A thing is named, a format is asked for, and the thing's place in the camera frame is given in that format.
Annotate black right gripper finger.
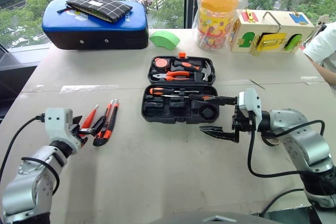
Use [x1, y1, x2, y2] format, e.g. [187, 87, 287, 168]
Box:
[199, 125, 236, 144]
[204, 95, 238, 106]

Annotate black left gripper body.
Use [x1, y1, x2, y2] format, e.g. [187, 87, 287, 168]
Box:
[68, 122, 89, 148]

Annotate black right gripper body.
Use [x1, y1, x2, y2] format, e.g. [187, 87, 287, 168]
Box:
[232, 105, 257, 144]

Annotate red tester pen screwdriver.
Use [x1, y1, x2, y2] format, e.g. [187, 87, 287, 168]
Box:
[79, 103, 100, 137]

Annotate black plastic tool case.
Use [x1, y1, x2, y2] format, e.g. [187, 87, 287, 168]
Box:
[141, 52, 220, 125]

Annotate slim black red utility knife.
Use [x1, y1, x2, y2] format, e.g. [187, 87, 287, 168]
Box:
[92, 99, 114, 142]

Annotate large orange black utility knife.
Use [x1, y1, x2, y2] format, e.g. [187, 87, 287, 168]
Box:
[93, 101, 120, 147]

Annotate orange black tape measure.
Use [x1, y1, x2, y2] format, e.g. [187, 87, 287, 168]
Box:
[153, 57, 172, 70]

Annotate dark grey side ledge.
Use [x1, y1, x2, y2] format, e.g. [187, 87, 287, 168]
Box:
[0, 42, 51, 125]

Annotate orange lidded clear toy jar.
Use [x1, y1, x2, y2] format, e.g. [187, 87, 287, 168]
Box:
[196, 0, 240, 51]

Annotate wooden latch lock box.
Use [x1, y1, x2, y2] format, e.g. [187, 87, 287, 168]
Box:
[229, 8, 316, 57]

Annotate green foam block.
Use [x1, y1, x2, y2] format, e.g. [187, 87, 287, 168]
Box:
[149, 30, 181, 51]

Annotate blue black padded cushion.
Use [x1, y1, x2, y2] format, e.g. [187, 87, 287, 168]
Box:
[41, 0, 150, 51]

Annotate person's arm white sleeve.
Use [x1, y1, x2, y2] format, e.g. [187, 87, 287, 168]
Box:
[302, 21, 336, 86]

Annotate black white checked pouch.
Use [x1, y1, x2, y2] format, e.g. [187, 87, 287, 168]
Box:
[57, 0, 133, 24]

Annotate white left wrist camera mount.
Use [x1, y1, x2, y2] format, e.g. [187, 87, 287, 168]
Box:
[44, 108, 81, 154]

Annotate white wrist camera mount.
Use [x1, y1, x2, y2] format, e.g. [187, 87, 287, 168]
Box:
[44, 108, 81, 154]
[237, 87, 263, 131]

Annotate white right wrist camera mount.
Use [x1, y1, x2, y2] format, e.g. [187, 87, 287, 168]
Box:
[237, 87, 263, 131]

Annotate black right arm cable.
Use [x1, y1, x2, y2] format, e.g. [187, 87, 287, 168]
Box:
[247, 120, 326, 217]

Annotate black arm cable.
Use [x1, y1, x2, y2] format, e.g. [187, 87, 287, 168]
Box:
[0, 113, 61, 196]
[247, 120, 326, 217]

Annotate claw hammer orange black handle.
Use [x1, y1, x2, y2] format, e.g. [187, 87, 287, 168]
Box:
[172, 59, 212, 81]

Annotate thin black handled screwdriver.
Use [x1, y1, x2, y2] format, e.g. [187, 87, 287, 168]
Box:
[159, 93, 202, 99]

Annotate orange handled pliers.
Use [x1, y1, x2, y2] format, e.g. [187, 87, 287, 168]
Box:
[152, 71, 195, 81]

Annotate orange black handled screwdriver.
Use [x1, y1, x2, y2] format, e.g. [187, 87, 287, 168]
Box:
[149, 87, 201, 97]

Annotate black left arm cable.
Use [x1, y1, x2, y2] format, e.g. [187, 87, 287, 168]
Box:
[0, 113, 61, 196]

